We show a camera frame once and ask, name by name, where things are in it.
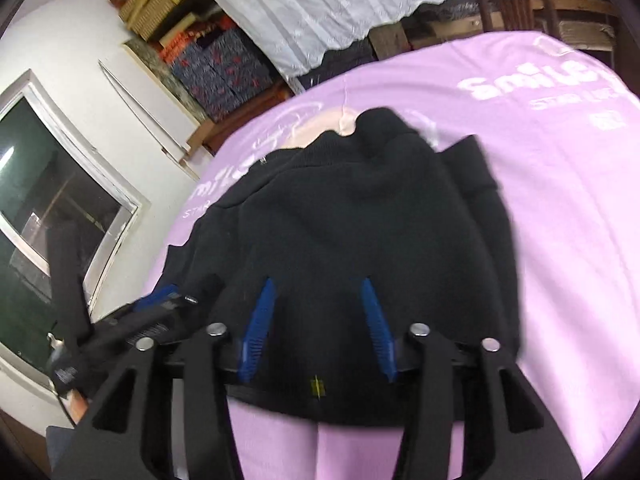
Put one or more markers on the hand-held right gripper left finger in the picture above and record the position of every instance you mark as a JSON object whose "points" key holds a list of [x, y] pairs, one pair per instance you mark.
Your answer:
{"points": [[255, 330]]}

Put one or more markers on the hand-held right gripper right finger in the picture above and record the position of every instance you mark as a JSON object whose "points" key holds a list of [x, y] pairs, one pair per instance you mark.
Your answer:
{"points": [[380, 330]]}

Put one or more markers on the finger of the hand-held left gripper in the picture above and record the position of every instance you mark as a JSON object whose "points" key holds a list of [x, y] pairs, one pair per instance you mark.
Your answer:
{"points": [[65, 270], [165, 297]]}

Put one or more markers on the black hoodie with yellow lining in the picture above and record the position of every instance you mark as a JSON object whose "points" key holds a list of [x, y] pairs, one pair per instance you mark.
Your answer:
{"points": [[350, 220]]}

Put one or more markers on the person's left forearm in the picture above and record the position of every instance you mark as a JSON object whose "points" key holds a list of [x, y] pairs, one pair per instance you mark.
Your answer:
{"points": [[57, 442]]}

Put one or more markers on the white framed window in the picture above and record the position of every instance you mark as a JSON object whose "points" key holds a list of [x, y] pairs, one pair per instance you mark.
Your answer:
{"points": [[45, 200]]}

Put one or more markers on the low wooden bench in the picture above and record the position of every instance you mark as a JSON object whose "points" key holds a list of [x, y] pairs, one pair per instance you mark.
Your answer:
{"points": [[215, 132]]}

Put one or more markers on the white flat board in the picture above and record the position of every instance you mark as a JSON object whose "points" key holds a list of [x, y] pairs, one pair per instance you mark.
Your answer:
{"points": [[150, 105]]}

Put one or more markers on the purple printed blanket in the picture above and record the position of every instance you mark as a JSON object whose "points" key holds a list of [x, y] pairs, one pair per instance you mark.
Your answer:
{"points": [[560, 210]]}

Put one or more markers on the green marbled panel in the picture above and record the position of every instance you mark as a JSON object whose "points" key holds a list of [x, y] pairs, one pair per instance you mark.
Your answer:
{"points": [[155, 67]]}

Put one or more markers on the stack of blue patterned boxes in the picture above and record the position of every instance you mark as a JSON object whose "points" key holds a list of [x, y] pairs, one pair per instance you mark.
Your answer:
{"points": [[225, 75]]}

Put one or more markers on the stack of orange boxes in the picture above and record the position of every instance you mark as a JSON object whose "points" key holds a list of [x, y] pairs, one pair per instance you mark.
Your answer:
{"points": [[182, 42]]}

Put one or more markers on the stack of tan woven boxes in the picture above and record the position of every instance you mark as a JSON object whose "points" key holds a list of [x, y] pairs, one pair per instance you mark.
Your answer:
{"points": [[150, 5]]}

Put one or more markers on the white lace cloth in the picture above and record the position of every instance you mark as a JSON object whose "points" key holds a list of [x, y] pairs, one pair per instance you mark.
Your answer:
{"points": [[350, 0]]}

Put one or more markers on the dark wooden chair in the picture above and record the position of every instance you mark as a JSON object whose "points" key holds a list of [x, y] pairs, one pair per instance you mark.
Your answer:
{"points": [[547, 10]]}

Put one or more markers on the stack of wicker baskets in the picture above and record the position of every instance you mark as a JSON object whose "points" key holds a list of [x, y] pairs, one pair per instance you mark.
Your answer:
{"points": [[585, 25]]}

